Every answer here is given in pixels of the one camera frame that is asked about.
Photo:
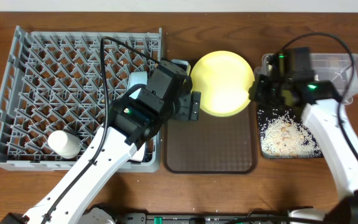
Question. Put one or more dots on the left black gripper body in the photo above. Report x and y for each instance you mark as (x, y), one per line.
(184, 104)

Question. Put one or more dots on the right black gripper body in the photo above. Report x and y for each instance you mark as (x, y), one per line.
(269, 93)

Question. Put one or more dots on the rice and nut scraps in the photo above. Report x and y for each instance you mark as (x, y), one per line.
(287, 138)

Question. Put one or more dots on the yellow round plate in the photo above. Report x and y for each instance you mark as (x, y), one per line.
(224, 80)

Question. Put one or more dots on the light blue bowl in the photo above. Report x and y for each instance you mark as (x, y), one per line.
(136, 78)

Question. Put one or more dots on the white paper cup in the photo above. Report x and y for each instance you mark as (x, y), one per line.
(64, 144)

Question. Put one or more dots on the pink white bowl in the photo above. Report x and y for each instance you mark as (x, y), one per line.
(139, 155)

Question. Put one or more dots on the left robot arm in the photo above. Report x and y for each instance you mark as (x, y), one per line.
(133, 119)

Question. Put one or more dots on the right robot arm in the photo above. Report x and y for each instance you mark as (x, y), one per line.
(338, 142)

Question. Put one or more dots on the black rectangular waste tray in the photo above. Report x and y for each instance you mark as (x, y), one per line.
(263, 124)

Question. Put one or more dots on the clear plastic waste bin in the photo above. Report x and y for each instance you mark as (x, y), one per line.
(314, 77)

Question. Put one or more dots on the dark brown serving tray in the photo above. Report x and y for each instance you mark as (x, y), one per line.
(211, 145)

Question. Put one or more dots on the grey plastic dish rack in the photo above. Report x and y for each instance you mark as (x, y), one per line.
(59, 81)

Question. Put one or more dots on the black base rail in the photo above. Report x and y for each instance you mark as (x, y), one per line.
(182, 218)

